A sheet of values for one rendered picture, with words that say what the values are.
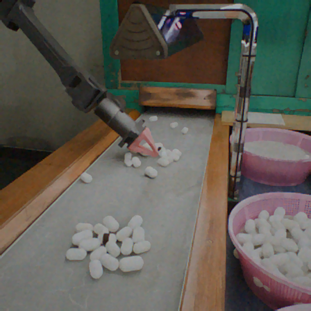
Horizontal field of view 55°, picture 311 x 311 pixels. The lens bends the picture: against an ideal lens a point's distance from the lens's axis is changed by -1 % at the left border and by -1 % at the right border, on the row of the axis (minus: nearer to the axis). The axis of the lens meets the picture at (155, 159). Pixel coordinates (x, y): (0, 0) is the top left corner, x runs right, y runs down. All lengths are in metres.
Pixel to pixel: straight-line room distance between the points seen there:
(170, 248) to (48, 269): 0.20
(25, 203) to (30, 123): 2.08
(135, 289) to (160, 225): 0.15
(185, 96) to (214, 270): 0.83
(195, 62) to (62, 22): 1.34
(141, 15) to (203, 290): 0.37
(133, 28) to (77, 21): 1.88
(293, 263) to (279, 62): 0.83
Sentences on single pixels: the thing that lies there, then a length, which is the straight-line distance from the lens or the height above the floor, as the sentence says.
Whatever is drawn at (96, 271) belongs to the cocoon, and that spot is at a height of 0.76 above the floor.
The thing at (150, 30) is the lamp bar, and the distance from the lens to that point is 0.43.
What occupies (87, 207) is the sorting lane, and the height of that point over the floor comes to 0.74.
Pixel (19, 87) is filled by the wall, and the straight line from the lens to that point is 2.67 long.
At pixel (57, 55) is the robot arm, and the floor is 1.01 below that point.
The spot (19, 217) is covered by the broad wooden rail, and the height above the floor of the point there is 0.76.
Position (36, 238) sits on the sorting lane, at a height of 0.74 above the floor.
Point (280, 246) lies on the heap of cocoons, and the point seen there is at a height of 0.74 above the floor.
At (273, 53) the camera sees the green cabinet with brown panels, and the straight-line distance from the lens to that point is 1.22.
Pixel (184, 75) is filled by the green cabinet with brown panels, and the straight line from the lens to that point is 1.23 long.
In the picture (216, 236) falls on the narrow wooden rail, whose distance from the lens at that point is 0.52.
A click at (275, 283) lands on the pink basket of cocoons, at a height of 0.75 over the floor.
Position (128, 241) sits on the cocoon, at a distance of 0.52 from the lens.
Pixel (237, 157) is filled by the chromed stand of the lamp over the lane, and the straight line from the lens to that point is 0.68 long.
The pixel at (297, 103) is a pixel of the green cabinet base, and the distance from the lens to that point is 1.25.
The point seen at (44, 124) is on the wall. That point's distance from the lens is 2.63.
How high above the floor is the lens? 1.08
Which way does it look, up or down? 24 degrees down
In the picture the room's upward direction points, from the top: straight up
